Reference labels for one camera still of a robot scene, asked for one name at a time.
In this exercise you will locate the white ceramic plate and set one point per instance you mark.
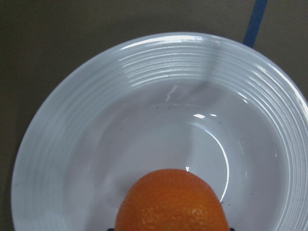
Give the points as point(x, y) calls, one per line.
point(197, 102)

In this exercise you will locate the orange fruit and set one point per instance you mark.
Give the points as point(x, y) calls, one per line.
point(171, 200)

